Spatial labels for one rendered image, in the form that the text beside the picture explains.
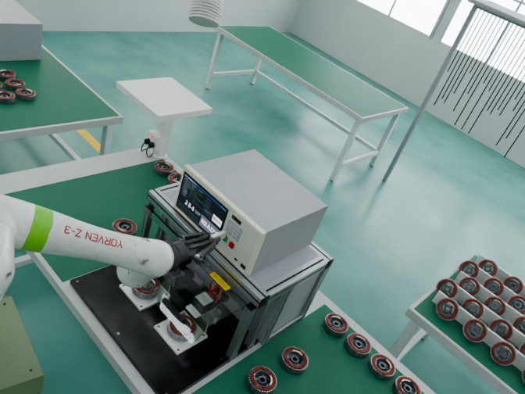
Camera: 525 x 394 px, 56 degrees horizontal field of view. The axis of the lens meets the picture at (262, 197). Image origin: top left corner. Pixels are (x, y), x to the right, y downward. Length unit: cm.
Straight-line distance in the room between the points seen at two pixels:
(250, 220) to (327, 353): 76
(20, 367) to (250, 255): 81
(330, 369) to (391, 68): 672
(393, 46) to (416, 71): 56
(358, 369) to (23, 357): 128
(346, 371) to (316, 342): 17
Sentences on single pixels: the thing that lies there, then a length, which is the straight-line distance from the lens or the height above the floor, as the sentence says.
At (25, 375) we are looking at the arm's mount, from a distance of 177.
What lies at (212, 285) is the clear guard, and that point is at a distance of 178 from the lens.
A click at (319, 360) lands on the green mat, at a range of 215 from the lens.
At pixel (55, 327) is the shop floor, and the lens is 295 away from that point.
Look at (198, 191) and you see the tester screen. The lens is 185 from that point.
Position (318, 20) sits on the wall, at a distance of 914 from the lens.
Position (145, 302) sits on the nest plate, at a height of 78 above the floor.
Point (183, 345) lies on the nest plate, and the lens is 195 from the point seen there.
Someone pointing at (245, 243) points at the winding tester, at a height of 123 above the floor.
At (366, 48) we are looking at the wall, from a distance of 860.
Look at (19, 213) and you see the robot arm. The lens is 129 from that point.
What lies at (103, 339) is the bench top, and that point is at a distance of 197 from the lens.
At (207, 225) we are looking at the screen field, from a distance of 186.
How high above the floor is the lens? 231
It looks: 33 degrees down
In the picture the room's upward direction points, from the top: 20 degrees clockwise
